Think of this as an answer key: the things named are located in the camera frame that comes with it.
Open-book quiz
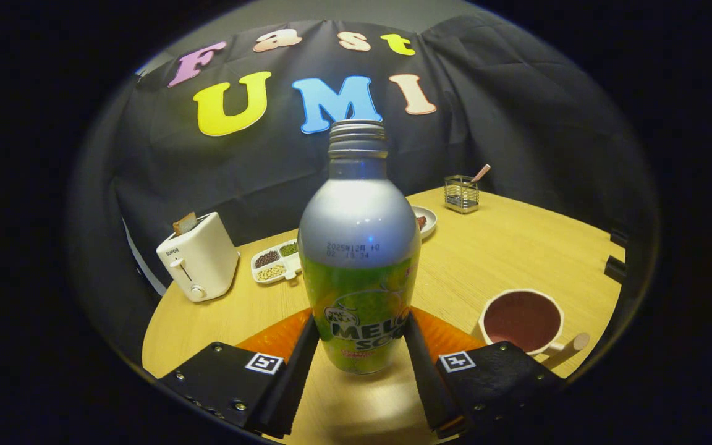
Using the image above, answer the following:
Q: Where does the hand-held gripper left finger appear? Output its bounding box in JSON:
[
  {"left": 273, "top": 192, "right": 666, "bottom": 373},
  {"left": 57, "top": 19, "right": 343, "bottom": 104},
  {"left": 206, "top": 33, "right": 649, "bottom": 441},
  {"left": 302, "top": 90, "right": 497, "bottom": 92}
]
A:
[{"left": 158, "top": 308, "right": 321, "bottom": 439}]

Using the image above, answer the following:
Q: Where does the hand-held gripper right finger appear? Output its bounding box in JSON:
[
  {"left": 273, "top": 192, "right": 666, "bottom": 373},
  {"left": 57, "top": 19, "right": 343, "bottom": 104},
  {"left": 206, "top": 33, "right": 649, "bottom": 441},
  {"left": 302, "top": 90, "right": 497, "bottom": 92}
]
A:
[{"left": 402, "top": 307, "right": 564, "bottom": 441}]

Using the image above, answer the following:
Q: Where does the cream cup with wooden handle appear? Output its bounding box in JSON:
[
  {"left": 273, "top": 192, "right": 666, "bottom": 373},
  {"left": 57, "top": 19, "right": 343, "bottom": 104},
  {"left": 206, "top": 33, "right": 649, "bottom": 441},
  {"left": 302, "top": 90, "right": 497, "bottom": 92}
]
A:
[{"left": 478, "top": 289, "right": 590, "bottom": 365}]

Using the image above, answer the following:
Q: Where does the silver green juice bottle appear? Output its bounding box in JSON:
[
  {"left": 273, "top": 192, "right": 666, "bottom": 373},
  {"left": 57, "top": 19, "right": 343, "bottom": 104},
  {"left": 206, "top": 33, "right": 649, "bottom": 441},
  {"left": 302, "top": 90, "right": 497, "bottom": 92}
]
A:
[{"left": 297, "top": 119, "right": 422, "bottom": 376}]

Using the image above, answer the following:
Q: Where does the white divided bean dish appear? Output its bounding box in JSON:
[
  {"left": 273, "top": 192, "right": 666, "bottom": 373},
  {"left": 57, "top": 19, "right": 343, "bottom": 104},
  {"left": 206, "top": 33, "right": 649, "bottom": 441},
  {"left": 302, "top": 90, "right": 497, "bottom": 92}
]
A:
[{"left": 251, "top": 239, "right": 303, "bottom": 285}]

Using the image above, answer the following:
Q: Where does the white toaster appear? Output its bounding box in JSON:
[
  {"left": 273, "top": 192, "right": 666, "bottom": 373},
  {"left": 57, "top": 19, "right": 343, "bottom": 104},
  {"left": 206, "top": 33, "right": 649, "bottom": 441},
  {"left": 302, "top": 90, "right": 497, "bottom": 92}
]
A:
[{"left": 156, "top": 212, "right": 240, "bottom": 303}]

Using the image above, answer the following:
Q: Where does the wooden table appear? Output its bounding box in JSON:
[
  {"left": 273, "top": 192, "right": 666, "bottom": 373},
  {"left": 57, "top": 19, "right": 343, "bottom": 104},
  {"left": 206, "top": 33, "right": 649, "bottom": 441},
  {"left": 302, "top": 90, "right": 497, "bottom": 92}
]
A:
[{"left": 142, "top": 187, "right": 627, "bottom": 445}]

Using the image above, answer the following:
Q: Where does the white oval plate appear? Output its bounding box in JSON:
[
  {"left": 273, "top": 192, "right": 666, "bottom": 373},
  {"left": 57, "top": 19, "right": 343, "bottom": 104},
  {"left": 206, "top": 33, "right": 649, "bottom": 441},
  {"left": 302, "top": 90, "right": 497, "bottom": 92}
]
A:
[{"left": 412, "top": 206, "right": 438, "bottom": 240}]

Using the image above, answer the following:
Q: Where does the wire mesh holder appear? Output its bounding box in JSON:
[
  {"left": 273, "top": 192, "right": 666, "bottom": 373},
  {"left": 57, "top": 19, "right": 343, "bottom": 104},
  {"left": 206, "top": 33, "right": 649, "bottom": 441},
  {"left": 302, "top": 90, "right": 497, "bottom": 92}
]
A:
[{"left": 444, "top": 175, "right": 480, "bottom": 214}]

